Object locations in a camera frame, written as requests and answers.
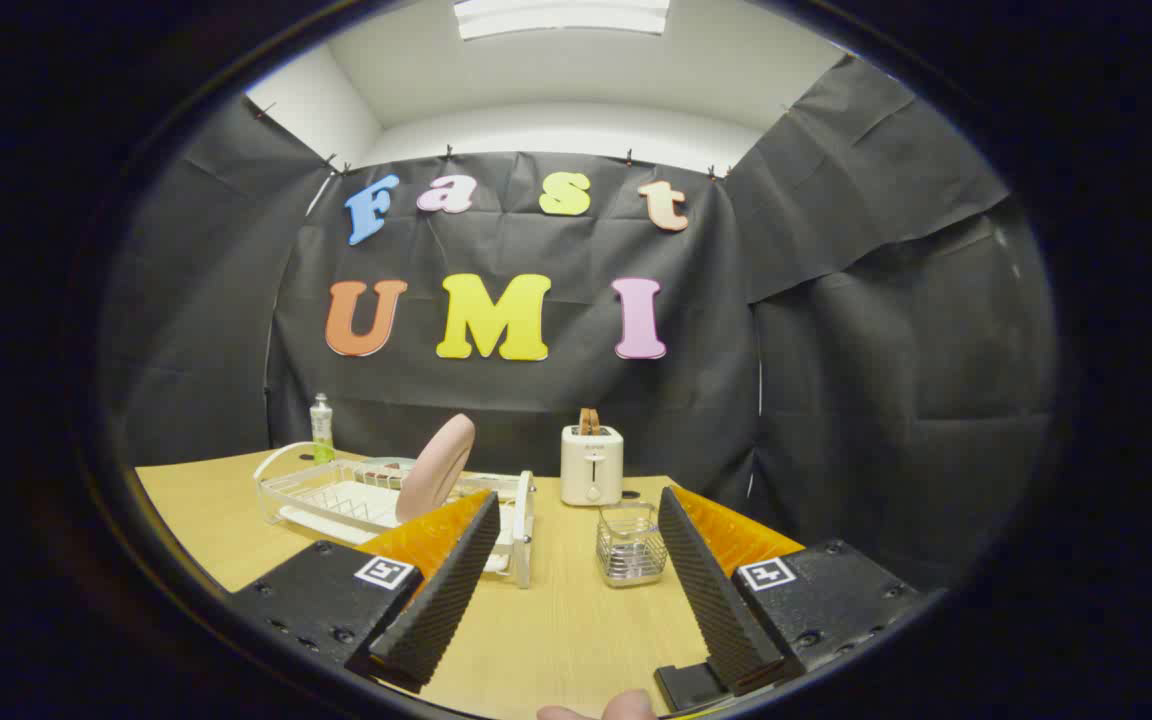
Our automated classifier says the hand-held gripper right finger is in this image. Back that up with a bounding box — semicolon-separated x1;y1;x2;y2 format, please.
654;486;922;713

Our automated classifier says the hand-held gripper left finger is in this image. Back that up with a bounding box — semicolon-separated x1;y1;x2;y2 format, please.
229;489;503;695

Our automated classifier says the metal wire basket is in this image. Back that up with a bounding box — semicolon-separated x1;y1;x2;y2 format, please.
596;502;669;588

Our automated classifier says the pink plate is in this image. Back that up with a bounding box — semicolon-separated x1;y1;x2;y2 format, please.
395;413;477;524

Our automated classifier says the white wire dish rack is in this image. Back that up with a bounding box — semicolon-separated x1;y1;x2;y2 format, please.
254;441;537;589

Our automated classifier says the teal plate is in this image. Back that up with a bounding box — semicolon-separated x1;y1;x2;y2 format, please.
356;457;417;486

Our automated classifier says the white toaster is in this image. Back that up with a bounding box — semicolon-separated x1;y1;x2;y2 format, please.
560;424;625;507

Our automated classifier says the clear bottle with green liquid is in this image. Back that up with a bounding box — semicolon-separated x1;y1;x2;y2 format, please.
310;393;335;463

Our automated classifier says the black backdrop cloth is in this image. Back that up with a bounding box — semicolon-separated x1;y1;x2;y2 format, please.
101;55;1057;591

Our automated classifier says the ceiling light panel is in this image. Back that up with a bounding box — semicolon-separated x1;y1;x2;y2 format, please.
453;0;671;41

